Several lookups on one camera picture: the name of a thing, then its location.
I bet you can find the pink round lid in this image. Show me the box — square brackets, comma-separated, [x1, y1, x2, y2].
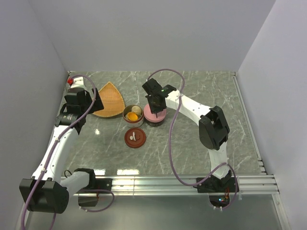
[143, 104, 166, 123]

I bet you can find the dark steel lunch tin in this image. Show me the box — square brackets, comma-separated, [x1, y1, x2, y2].
[144, 118, 164, 127]

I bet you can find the orange egg tart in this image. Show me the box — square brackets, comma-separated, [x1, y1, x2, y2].
[125, 112, 139, 121]

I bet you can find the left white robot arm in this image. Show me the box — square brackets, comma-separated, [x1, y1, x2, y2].
[19, 87, 104, 214]

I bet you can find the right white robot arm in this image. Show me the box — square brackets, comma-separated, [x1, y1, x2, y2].
[142, 79, 235, 192]

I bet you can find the white steel lunch tin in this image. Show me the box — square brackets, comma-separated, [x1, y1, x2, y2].
[123, 104, 144, 128]

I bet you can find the woven bamboo tray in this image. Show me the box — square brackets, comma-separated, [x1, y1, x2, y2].
[94, 81, 125, 118]

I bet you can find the brown round lid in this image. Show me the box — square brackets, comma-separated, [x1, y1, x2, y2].
[124, 128, 146, 149]

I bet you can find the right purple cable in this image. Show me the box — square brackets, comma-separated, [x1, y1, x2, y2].
[146, 68, 238, 210]

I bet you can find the purple cable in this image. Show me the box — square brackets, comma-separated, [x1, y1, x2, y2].
[146, 68, 238, 210]
[20, 74, 115, 230]

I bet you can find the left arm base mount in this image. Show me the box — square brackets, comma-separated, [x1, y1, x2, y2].
[77, 178, 113, 208]

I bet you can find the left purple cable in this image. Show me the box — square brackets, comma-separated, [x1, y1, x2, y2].
[20, 74, 115, 230]

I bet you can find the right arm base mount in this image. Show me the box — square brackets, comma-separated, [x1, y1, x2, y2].
[193, 176, 240, 211]

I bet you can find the aluminium rail frame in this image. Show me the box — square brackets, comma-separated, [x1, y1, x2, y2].
[15, 174, 291, 230]

